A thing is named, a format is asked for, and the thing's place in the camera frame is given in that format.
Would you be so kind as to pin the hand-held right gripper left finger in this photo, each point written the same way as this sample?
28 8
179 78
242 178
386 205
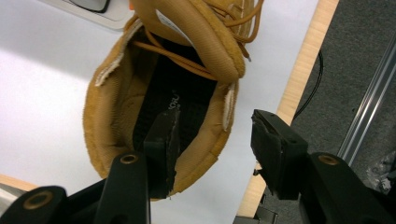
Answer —
162 149

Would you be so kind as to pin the crumpled grey plastic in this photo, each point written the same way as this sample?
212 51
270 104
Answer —
381 174

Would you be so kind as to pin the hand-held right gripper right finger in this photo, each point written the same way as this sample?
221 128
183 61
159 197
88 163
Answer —
277 155

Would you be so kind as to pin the white shoe rack orange legs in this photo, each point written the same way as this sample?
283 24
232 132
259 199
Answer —
115 17

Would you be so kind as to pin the tan suede lace-up boot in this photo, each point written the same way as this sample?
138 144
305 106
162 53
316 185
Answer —
102 124

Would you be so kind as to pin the grey table bracket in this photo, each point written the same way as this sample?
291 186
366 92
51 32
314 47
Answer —
264 216

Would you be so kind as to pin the aluminium floor rail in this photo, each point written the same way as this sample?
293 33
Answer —
367 102

